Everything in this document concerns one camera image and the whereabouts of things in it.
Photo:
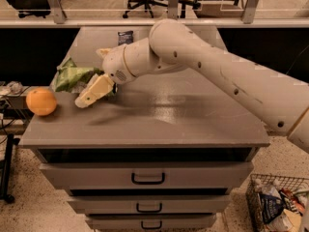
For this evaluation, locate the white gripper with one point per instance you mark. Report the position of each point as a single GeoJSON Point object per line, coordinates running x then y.
{"type": "Point", "coordinates": [114, 65]}

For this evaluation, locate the green jalapeno chip bag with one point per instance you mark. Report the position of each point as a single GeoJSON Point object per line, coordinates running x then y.
{"type": "Point", "coordinates": [73, 79]}

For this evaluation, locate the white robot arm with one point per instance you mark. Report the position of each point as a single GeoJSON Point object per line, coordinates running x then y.
{"type": "Point", "coordinates": [279, 100]}

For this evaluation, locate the clear plastic bag left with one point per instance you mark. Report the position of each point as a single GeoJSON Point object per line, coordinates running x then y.
{"type": "Point", "coordinates": [15, 87]}

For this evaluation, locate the dark blue bag in basket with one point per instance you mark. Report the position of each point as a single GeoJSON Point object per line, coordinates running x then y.
{"type": "Point", "coordinates": [272, 207]}

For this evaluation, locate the red snack bag in basket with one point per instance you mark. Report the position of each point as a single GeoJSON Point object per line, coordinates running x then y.
{"type": "Point", "coordinates": [295, 201]}

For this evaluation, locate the yellow bag in basket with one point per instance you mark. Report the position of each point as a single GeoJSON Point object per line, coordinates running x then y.
{"type": "Point", "coordinates": [292, 221]}

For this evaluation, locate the dark blue snack packet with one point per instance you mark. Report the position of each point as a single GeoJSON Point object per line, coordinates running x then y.
{"type": "Point", "coordinates": [125, 37]}

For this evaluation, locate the orange fruit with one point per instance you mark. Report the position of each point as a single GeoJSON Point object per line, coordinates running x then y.
{"type": "Point", "coordinates": [41, 101]}

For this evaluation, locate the black office chair centre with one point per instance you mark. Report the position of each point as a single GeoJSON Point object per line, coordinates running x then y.
{"type": "Point", "coordinates": [175, 8]}

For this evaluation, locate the grey drawer cabinet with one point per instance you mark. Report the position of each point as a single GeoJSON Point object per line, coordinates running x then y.
{"type": "Point", "coordinates": [174, 123]}

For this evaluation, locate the black stand left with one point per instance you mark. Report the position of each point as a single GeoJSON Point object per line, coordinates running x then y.
{"type": "Point", "coordinates": [5, 169]}

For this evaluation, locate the top drawer black handle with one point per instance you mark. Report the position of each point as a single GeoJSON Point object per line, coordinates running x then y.
{"type": "Point", "coordinates": [147, 179]}

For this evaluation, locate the drawer black handle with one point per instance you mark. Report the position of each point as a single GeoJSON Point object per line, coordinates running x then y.
{"type": "Point", "coordinates": [147, 179]}
{"type": "Point", "coordinates": [148, 209]}
{"type": "Point", "coordinates": [151, 225]}

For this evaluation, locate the middle drawer black handle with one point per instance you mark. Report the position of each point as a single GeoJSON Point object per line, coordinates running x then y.
{"type": "Point", "coordinates": [148, 209]}

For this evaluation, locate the bottom drawer black handle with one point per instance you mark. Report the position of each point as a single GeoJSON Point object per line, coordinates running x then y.
{"type": "Point", "coordinates": [151, 225]}

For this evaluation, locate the wire basket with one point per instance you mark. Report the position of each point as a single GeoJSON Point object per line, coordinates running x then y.
{"type": "Point", "coordinates": [270, 185]}

